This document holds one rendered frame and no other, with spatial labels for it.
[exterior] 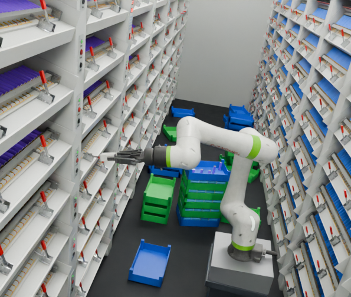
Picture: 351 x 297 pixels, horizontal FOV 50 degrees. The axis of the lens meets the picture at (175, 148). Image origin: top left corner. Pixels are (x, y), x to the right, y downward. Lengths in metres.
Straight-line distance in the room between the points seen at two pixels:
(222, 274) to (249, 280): 0.14
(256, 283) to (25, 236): 1.23
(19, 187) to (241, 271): 1.26
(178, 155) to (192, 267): 1.15
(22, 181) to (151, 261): 1.53
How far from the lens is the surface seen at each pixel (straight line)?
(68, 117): 1.34
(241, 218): 1.98
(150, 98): 3.26
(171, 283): 2.43
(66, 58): 1.29
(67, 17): 1.26
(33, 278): 1.42
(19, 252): 1.22
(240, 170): 2.02
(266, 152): 1.81
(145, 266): 2.50
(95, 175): 1.96
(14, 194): 1.09
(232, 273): 2.04
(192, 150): 1.56
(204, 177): 2.68
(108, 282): 2.39
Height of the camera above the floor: 1.68
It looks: 25 degrees down
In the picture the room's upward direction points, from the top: 9 degrees clockwise
